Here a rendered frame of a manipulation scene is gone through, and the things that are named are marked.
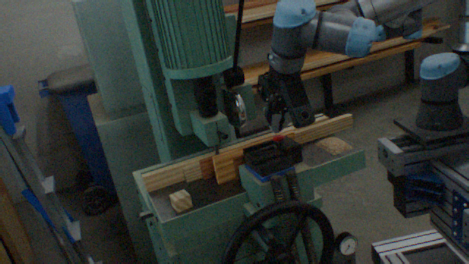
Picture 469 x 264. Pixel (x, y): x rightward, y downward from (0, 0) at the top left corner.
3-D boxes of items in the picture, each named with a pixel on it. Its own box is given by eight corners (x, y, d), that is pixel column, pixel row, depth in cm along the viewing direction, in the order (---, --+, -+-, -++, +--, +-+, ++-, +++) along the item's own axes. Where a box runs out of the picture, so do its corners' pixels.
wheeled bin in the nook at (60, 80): (83, 223, 284) (35, 87, 249) (77, 191, 331) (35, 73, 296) (173, 190, 306) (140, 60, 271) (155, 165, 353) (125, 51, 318)
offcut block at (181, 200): (171, 207, 107) (168, 195, 106) (186, 200, 109) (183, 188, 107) (178, 213, 104) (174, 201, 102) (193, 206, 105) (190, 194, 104)
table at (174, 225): (175, 265, 94) (169, 243, 92) (148, 206, 121) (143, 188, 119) (390, 180, 113) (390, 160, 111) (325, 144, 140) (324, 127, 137)
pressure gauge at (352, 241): (341, 264, 119) (338, 240, 116) (333, 257, 122) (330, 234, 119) (359, 256, 121) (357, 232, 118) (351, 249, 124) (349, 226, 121)
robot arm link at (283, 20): (319, 16, 76) (272, 9, 77) (308, 63, 84) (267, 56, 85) (322, -6, 81) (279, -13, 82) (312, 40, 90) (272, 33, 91)
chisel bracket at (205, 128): (209, 152, 113) (203, 124, 110) (194, 137, 126) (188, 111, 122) (234, 144, 115) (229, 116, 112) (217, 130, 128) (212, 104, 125)
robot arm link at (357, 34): (372, 14, 87) (319, 5, 88) (379, 23, 77) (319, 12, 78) (363, 51, 90) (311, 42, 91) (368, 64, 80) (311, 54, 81)
